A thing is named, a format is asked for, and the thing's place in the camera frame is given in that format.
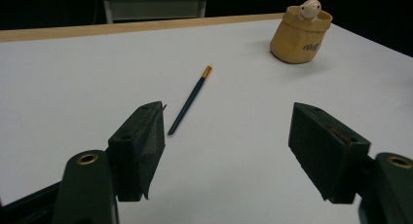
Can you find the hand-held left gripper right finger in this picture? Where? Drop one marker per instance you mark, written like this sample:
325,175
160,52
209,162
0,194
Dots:
324,152

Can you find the white metal desk frame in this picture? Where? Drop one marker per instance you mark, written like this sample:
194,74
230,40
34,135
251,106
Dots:
156,9

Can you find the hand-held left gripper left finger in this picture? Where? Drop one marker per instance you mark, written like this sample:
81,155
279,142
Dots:
136,152

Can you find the dark blue pencil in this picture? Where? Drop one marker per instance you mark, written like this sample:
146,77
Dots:
190,100

